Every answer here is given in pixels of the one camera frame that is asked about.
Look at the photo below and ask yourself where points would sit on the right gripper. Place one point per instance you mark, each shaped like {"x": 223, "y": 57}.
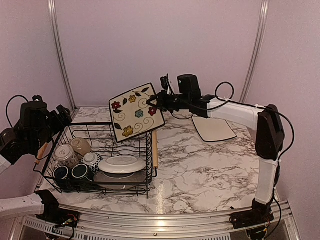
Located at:
{"x": 162, "y": 102}

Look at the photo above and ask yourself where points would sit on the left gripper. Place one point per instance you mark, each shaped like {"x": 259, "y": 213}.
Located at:
{"x": 59, "y": 125}

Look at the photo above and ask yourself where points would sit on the square floral plate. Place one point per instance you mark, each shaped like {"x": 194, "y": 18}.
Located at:
{"x": 130, "y": 114}

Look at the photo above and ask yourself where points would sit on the striped round plate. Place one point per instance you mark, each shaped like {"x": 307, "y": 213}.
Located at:
{"x": 121, "y": 166}

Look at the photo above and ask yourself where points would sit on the grey reindeer plate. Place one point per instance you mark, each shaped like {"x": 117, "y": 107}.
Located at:
{"x": 120, "y": 183}

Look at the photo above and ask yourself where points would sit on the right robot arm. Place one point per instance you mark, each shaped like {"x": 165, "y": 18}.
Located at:
{"x": 264, "y": 121}

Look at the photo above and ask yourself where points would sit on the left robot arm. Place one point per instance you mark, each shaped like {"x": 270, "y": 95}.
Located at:
{"x": 35, "y": 129}

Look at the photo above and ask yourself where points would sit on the beige bowl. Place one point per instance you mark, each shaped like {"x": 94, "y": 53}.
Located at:
{"x": 80, "y": 146}

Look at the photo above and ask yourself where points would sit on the floral glass mug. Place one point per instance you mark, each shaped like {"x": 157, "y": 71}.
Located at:
{"x": 65, "y": 156}

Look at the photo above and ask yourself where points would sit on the blue patterned bowl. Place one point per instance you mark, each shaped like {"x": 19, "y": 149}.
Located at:
{"x": 92, "y": 160}

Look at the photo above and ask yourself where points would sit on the dark blue cup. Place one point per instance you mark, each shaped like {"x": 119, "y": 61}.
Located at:
{"x": 61, "y": 172}

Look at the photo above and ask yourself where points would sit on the dark teal cup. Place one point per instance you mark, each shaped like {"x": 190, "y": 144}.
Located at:
{"x": 80, "y": 171}

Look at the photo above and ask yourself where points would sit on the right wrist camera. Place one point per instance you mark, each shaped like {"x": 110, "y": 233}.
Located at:
{"x": 167, "y": 84}

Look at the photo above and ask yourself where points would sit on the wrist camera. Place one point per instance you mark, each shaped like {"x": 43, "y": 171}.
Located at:
{"x": 167, "y": 84}
{"x": 37, "y": 98}

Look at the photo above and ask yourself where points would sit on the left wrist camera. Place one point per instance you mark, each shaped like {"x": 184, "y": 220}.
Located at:
{"x": 37, "y": 98}

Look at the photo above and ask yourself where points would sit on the black wire dish rack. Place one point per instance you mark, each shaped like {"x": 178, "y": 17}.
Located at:
{"x": 100, "y": 136}

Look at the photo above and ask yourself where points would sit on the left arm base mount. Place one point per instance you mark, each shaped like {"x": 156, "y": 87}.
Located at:
{"x": 54, "y": 214}

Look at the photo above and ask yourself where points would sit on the left aluminium frame post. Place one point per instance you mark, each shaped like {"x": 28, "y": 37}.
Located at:
{"x": 59, "y": 51}

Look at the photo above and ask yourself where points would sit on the aluminium frame post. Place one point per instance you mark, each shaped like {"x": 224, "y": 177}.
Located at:
{"x": 260, "y": 33}
{"x": 59, "y": 51}

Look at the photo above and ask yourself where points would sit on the front aluminium rail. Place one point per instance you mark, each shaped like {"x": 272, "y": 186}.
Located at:
{"x": 106, "y": 225}

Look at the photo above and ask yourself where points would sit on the right aluminium frame post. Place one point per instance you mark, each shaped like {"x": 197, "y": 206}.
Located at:
{"x": 260, "y": 33}

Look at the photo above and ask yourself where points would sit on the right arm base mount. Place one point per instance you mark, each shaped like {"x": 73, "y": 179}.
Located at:
{"x": 258, "y": 214}

